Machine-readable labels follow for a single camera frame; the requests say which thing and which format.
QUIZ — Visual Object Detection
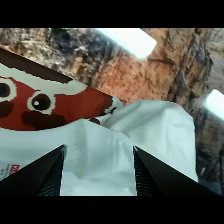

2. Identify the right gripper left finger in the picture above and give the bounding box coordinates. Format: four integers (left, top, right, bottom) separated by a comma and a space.
0, 144, 67, 197

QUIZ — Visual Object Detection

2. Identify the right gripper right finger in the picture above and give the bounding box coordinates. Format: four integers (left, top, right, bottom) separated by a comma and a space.
132, 145, 218, 197

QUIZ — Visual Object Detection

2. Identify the white T-shirt with red print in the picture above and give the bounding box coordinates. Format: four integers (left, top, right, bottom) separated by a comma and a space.
0, 46, 200, 197

